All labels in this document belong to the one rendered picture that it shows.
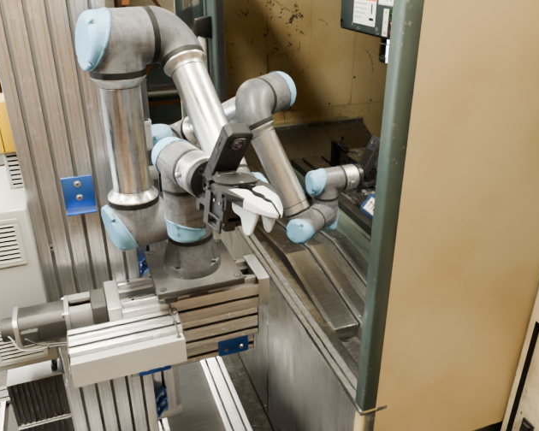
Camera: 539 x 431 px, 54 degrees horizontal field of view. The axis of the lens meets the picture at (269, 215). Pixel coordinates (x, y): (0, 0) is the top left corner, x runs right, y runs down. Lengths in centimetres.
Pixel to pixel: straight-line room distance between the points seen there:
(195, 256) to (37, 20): 65
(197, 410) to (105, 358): 92
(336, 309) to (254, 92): 78
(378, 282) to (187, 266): 49
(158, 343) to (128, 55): 66
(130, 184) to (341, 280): 96
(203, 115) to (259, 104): 41
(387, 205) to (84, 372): 78
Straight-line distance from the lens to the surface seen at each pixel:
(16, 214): 142
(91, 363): 132
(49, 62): 135
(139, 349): 132
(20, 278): 150
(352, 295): 187
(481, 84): 109
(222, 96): 217
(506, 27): 109
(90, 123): 138
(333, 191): 159
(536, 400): 160
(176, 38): 117
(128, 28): 114
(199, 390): 226
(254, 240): 203
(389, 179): 103
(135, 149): 120
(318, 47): 317
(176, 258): 137
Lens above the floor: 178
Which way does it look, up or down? 26 degrees down
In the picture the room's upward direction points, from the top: straight up
